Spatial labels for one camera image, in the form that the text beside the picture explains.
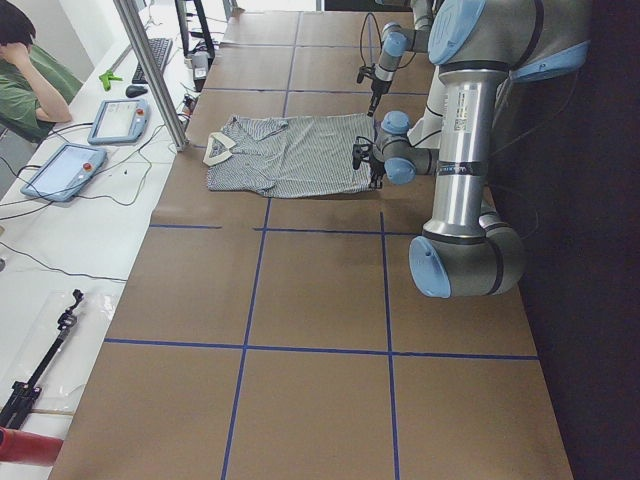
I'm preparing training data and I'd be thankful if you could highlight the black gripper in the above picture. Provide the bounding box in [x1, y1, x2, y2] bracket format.
[352, 136, 385, 189]
[356, 64, 393, 117]

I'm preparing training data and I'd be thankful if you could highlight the navy white striped polo shirt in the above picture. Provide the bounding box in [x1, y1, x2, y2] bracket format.
[206, 113, 374, 199]

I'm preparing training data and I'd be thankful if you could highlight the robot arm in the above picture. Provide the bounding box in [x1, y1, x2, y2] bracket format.
[352, 0, 592, 298]
[356, 0, 443, 117]

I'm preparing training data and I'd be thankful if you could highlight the black keyboard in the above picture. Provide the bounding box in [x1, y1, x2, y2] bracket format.
[131, 37, 174, 85]

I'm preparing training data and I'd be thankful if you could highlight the black computer mouse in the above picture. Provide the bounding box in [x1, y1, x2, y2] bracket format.
[125, 84, 148, 98]

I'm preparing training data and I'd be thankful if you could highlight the far teach pendant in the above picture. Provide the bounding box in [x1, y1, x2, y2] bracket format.
[87, 98, 150, 145]

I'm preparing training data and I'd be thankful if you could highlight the teach pendant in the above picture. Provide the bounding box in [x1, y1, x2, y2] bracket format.
[21, 143, 107, 202]
[87, 98, 150, 145]

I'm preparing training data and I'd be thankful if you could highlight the green plastic clamp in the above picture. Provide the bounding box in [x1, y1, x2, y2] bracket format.
[99, 70, 122, 91]

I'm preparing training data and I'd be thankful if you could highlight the near teach pendant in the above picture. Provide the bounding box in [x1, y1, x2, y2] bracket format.
[21, 143, 107, 202]

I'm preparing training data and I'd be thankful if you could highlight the seated person green shirt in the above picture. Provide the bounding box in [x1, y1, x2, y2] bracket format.
[1, 1, 82, 144]

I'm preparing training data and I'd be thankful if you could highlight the black tripod stick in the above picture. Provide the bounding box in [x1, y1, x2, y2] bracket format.
[1, 289, 84, 430]

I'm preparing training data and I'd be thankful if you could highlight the red cylinder object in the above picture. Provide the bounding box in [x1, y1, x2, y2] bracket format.
[0, 427, 64, 467]

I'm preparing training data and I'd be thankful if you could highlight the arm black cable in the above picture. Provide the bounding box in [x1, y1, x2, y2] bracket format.
[358, 12, 384, 71]

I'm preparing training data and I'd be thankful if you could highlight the aluminium frame post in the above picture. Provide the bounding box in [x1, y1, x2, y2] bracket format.
[113, 0, 188, 152]

